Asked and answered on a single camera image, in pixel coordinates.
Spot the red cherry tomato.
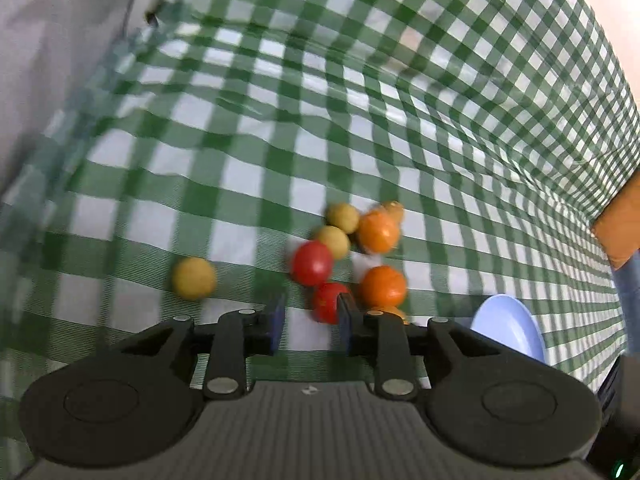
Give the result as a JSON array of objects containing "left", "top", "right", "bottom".
[
  {"left": 311, "top": 282, "right": 349, "bottom": 325},
  {"left": 291, "top": 240, "right": 333, "bottom": 287}
]

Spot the orange tangerine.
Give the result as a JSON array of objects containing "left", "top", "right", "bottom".
[
  {"left": 356, "top": 207, "right": 400, "bottom": 254},
  {"left": 359, "top": 266, "right": 408, "bottom": 309}
]

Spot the lone yellow longan fruit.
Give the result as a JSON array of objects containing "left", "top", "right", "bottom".
[{"left": 171, "top": 257, "right": 217, "bottom": 301}]

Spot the light blue plate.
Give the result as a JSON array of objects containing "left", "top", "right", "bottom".
[{"left": 471, "top": 294, "right": 547, "bottom": 363}]

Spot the small yellow longan fruit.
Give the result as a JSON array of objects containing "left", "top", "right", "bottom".
[{"left": 382, "top": 200, "right": 405, "bottom": 224}]

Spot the orange cushion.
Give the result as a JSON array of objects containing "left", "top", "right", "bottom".
[{"left": 592, "top": 170, "right": 640, "bottom": 270}]

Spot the green white checkered cloth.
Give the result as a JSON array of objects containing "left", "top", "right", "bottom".
[{"left": 1, "top": 0, "right": 639, "bottom": 478}]

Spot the grey patterned pillow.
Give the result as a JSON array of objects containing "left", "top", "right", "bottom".
[{"left": 1, "top": 0, "right": 160, "bottom": 186}]

